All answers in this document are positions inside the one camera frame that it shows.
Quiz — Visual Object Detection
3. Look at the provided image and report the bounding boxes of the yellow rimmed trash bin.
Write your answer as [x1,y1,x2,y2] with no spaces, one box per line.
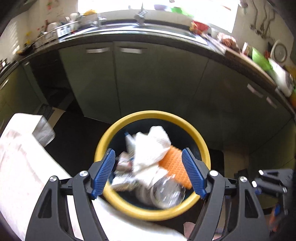
[94,110,211,222]

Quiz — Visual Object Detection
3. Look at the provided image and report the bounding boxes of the chrome kitchen faucet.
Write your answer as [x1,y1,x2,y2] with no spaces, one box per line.
[134,4,148,26]

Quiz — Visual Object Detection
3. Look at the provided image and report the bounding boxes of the torn snack wrapper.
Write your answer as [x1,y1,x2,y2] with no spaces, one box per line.
[111,152,138,192]

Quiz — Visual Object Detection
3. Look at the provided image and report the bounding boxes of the green plastic colander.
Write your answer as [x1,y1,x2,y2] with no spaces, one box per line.
[252,47,272,71]

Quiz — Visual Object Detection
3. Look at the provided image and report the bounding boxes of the orange waffle sponge cloth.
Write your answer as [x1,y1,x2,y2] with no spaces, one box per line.
[159,145,192,190]

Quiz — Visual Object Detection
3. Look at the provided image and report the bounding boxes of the small chrome water tap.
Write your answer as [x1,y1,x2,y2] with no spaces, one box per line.
[97,16,107,28]

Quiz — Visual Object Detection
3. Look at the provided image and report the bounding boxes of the white rice cooker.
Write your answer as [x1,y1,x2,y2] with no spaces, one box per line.
[266,58,293,97]

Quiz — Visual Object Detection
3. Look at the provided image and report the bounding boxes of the blue white toothpaste tube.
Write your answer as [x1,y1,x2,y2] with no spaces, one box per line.
[125,132,135,160]

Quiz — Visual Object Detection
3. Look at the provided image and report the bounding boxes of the white floral tablecloth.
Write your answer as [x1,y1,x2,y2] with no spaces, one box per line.
[1,113,186,240]

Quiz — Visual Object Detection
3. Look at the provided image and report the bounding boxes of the stainless steel sink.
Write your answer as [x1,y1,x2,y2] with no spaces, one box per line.
[76,23,208,45]

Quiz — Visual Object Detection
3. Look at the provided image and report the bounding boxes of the red plastic bowl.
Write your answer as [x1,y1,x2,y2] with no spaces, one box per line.
[189,21,209,34]

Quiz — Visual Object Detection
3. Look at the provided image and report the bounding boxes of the dish drying rack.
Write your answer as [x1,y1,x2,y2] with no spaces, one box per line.
[34,21,80,49]

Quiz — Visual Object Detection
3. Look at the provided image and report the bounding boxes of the dark green kitchen cabinets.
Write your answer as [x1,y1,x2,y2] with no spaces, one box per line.
[1,42,295,167]

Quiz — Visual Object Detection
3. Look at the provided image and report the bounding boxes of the white paper towel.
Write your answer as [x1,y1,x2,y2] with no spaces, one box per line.
[133,126,171,173]

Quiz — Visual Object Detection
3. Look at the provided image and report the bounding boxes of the clear plastic cup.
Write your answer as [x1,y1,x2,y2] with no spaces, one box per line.
[150,176,186,209]

